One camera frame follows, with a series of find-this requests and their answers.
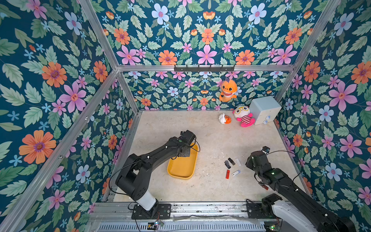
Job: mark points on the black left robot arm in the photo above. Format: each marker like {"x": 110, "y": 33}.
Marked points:
{"x": 134, "y": 177}

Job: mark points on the black silver swivel usb drive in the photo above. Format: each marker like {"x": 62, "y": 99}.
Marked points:
{"x": 227, "y": 164}

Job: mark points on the black hook rail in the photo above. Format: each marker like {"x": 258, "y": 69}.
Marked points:
{"x": 204, "y": 68}

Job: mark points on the light blue cabinet box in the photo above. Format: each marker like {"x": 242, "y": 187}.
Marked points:
{"x": 264, "y": 109}

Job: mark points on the pink white plush doll glasses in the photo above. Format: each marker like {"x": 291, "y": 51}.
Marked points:
{"x": 243, "y": 115}

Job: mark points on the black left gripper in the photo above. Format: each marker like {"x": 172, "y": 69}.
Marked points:
{"x": 188, "y": 151}

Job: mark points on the red silver swivel usb drive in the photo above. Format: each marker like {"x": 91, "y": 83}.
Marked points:
{"x": 263, "y": 186}

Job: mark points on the orange plush toy on wall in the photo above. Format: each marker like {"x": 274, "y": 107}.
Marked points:
{"x": 228, "y": 90}

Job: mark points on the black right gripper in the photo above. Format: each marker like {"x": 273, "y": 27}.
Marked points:
{"x": 252, "y": 162}

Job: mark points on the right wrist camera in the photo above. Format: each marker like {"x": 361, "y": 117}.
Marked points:
{"x": 266, "y": 149}

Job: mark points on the white orange small plush toy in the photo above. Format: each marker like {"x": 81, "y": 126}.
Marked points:
{"x": 224, "y": 119}

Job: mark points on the yellow plastic storage box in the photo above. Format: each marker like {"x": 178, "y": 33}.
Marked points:
{"x": 184, "y": 167}

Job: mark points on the white translucent usb drive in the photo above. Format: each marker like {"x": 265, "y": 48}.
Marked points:
{"x": 238, "y": 162}

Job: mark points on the white purple usb drive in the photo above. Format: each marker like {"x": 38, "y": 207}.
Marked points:
{"x": 236, "y": 173}

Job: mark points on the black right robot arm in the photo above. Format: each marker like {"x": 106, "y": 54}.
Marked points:
{"x": 291, "y": 203}

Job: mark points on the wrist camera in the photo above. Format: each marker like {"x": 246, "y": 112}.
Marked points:
{"x": 188, "y": 136}
{"x": 266, "y": 149}

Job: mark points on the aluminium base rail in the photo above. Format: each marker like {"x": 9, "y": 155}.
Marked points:
{"x": 240, "y": 216}

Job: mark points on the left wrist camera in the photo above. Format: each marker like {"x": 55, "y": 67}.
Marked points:
{"x": 188, "y": 136}

